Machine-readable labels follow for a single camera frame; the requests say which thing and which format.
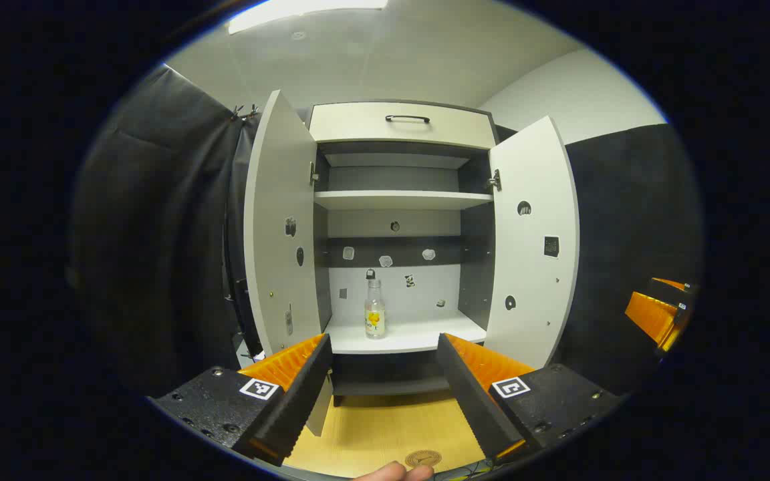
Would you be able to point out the clear glass bottle yellow label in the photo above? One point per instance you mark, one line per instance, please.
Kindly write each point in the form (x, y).
(375, 321)

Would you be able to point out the light grey cabinet door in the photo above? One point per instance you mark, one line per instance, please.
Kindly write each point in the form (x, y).
(532, 280)

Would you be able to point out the grey cabinet with shelves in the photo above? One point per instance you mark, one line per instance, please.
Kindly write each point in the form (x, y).
(392, 200)

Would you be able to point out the ceiling light panel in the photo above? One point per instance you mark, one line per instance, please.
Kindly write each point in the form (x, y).
(291, 13)

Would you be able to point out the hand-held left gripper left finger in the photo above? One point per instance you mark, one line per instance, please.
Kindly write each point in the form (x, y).
(305, 394)

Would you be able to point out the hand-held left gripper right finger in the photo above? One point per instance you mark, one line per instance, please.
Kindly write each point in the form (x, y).
(472, 401)

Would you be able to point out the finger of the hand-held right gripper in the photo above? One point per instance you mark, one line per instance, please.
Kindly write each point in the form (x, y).
(649, 317)
(672, 286)

